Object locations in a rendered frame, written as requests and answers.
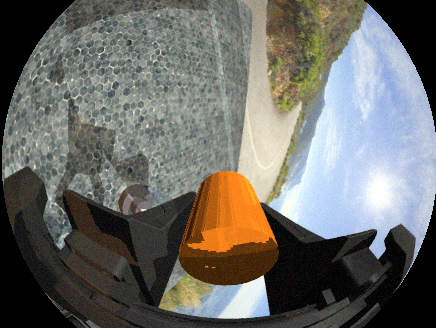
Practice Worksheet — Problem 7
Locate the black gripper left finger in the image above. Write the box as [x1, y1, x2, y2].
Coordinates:
[62, 189, 197, 308]

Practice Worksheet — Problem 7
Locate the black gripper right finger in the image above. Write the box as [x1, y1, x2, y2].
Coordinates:
[259, 203, 378, 316]

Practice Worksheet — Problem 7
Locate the orange knob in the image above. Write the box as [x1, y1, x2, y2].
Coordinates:
[178, 171, 279, 286]

